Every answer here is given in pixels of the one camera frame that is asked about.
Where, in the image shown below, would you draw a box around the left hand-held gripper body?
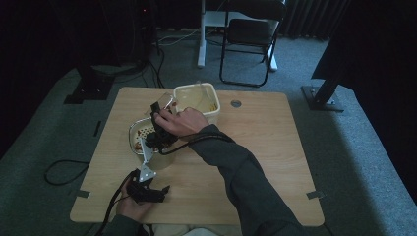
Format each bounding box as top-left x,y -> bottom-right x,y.
125,165 -> 166,205

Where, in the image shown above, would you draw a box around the black folding chair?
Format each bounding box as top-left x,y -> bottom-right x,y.
218,0 -> 289,89

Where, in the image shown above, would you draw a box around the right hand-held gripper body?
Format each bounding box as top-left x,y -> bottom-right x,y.
140,111 -> 180,164

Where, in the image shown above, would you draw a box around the cream square container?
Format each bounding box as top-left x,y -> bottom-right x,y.
172,82 -> 221,126

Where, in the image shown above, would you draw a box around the person's right hand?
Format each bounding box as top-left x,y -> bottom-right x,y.
152,106 -> 211,139

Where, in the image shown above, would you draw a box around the dark curtain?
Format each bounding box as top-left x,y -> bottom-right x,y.
310,0 -> 417,198

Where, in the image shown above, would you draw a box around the white strainer basket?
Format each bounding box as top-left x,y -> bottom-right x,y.
128,116 -> 165,157

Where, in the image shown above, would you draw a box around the metal stand base right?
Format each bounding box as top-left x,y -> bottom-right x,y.
300,74 -> 345,113

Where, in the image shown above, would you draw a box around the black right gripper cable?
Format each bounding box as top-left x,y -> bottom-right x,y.
158,133 -> 234,156

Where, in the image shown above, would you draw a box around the clear plastic container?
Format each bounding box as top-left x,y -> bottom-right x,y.
156,91 -> 180,114

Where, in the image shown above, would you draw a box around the person's left hand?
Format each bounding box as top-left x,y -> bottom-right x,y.
115,191 -> 155,222

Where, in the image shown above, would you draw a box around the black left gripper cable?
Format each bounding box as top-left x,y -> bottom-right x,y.
93,171 -> 136,236

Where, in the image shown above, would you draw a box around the black stand base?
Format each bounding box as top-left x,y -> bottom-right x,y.
63,63 -> 116,105

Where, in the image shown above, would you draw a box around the white desk frame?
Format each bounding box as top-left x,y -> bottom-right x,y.
196,0 -> 280,73

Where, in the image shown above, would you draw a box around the orange-brown food pieces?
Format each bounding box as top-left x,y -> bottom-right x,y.
135,128 -> 155,153

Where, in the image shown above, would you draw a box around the black floor cables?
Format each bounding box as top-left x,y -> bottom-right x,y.
112,47 -> 166,89

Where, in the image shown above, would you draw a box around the white floor cable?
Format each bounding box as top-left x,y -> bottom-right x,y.
156,27 -> 202,47

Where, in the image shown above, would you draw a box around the black looped floor cable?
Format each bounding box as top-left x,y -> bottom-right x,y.
43,158 -> 91,187

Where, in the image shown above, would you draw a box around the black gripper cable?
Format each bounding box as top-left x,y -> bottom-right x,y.
93,171 -> 136,236
158,133 -> 234,156

